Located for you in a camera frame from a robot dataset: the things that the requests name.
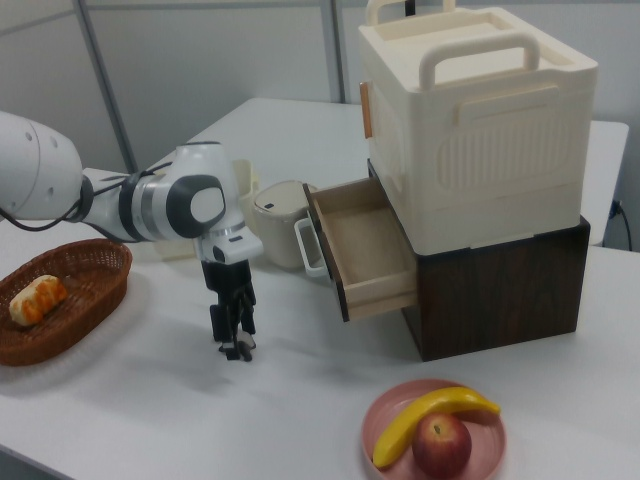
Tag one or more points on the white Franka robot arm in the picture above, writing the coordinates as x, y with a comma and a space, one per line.
150, 205

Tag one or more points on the yellow toy banana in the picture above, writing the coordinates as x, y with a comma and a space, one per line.
415, 415

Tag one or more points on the cream wooden cabinet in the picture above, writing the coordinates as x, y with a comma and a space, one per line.
475, 150

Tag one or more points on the small cream lidded trash can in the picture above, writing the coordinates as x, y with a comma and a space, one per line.
280, 235

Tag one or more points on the brown wicker basket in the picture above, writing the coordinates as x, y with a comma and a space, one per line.
75, 325

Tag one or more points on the toy bread loaf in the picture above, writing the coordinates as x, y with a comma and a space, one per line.
37, 300

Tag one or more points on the cream plastic open bin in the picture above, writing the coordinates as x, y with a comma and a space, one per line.
245, 180

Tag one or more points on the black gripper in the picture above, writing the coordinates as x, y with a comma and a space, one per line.
227, 277

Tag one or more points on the pink plate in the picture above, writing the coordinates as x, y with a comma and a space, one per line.
490, 445

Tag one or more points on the red toy apple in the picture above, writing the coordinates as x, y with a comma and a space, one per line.
442, 445

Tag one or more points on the small panda toy figure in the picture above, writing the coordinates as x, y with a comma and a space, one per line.
247, 347

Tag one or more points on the dark wood drawer cabinet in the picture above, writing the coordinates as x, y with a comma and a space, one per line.
500, 300

